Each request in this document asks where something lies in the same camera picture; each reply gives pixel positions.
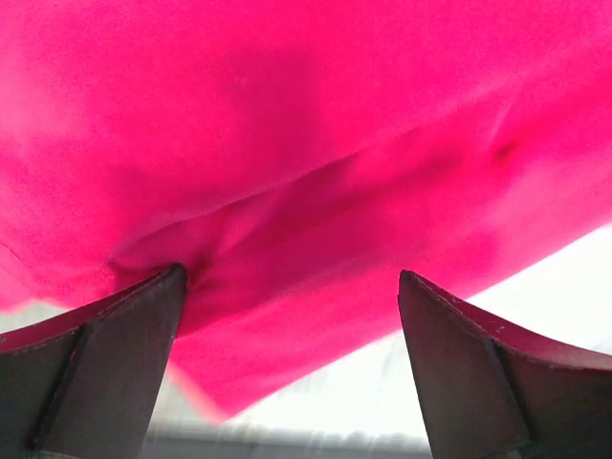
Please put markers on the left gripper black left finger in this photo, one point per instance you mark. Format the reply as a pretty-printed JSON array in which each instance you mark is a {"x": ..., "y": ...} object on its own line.
[{"x": 87, "y": 380}]

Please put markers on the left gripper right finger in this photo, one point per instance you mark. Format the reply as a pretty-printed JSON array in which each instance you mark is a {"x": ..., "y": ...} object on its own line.
[{"x": 489, "y": 388}]

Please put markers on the magenta t shirt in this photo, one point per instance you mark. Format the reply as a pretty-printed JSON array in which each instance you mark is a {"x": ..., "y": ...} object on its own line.
[{"x": 294, "y": 156}]

